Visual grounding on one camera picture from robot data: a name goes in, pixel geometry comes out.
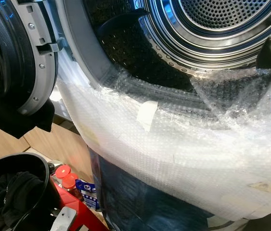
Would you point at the black garment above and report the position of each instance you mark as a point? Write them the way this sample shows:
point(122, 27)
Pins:
point(5, 115)

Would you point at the dark clothes pile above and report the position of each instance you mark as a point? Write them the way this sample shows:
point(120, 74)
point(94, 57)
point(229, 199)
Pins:
point(19, 192)

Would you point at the yellow warning sticker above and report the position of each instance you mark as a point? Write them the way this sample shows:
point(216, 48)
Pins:
point(261, 187)

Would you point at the white paper label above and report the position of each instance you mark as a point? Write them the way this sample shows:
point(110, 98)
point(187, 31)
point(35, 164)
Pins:
point(147, 115)

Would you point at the clear bubble wrap sheet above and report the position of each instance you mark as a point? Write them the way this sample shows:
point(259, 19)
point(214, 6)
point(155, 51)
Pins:
point(178, 163)

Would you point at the blue white detergent bag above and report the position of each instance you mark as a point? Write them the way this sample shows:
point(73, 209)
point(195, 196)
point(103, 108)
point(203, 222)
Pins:
point(86, 186)

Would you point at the wooden platform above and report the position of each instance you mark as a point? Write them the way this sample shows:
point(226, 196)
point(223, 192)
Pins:
point(58, 144)

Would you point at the red-capped bottle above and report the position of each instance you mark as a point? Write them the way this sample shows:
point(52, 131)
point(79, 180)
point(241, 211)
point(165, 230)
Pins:
point(62, 170)
point(70, 181)

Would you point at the red plastic stool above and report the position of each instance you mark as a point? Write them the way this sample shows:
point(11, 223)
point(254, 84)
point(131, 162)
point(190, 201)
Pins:
point(84, 211)

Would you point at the black glass washer door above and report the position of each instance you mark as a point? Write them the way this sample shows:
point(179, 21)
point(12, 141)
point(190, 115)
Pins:
point(20, 48)

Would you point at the black laundry bucket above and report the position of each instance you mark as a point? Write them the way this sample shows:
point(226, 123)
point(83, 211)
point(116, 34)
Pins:
point(42, 182)

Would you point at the silver metal bracket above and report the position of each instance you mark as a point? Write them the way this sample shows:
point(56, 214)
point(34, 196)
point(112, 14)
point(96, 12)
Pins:
point(64, 219)

